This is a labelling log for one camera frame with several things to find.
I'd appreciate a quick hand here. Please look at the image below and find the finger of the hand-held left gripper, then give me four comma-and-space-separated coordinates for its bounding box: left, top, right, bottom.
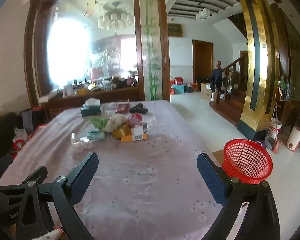
0, 166, 48, 192

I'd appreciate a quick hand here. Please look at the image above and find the gold tape roll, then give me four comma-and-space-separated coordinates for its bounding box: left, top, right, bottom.
112, 124, 132, 139

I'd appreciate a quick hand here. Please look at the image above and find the black hand tool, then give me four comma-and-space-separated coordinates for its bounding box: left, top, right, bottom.
129, 103, 149, 114

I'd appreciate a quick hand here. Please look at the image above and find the wooden sideboard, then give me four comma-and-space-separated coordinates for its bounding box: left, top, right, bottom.
41, 86, 145, 120

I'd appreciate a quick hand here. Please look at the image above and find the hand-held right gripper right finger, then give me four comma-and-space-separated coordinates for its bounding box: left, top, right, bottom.
197, 152, 280, 240

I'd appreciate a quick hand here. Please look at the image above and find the red plastic basket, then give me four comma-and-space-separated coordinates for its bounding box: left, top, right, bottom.
221, 139, 274, 184

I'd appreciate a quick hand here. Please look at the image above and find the white ceiling lamp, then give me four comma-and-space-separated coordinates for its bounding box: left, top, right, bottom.
195, 7, 211, 20

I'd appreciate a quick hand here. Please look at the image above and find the brown cardboard box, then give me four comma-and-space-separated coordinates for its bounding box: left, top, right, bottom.
200, 82, 215, 102

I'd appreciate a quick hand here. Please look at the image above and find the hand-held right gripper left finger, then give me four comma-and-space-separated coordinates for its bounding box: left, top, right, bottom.
15, 152, 99, 240

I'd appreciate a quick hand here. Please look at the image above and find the dark red packet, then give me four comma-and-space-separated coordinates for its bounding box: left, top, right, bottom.
115, 103, 130, 114

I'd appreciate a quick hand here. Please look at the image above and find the framed picture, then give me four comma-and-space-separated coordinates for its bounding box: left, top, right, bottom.
167, 24, 183, 38

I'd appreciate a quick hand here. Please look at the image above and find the pink tablecloth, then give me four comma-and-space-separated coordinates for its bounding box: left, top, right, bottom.
0, 100, 243, 240

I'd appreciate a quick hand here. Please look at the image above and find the white cylindrical appliance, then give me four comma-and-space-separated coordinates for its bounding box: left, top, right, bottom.
286, 126, 300, 152

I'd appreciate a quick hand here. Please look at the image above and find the green plastic bag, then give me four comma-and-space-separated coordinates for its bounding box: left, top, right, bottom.
91, 117, 108, 130

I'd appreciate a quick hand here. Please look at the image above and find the wooden staircase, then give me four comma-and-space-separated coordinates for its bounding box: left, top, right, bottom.
209, 52, 249, 127

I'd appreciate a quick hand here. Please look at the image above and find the white bucket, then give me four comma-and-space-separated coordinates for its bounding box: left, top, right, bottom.
269, 119, 282, 140

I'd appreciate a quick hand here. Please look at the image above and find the bamboo painted panel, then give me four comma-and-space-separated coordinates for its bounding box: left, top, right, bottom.
139, 0, 163, 101

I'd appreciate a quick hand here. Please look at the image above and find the clear plastic wrapper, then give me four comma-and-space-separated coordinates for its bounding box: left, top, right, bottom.
70, 132, 87, 145

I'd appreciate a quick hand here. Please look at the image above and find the gold pillar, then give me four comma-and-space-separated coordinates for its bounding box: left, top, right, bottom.
237, 0, 282, 140

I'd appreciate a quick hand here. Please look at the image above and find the red snack packet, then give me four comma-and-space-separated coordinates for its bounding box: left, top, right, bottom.
127, 114, 143, 127

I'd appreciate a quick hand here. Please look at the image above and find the orange cardboard box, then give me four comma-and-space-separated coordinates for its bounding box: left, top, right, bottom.
121, 126, 148, 142

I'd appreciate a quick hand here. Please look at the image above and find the teal packet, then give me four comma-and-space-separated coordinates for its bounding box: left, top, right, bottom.
86, 130, 105, 141

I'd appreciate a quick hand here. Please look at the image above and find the teal tissue box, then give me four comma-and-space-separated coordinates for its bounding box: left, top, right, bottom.
80, 98, 102, 117

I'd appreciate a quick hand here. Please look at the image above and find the black bag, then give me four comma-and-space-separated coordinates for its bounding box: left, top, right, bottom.
20, 108, 44, 132

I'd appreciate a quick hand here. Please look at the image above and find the wooden door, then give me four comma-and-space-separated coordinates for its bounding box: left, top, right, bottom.
192, 39, 214, 83

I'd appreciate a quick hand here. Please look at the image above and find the dustpan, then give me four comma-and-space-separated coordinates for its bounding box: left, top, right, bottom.
265, 135, 280, 153

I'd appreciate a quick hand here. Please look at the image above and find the red white plastic bag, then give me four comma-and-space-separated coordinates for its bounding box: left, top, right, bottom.
13, 127, 29, 153

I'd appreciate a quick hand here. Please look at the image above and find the person in dark clothes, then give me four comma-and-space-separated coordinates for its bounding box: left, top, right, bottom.
210, 69, 224, 90

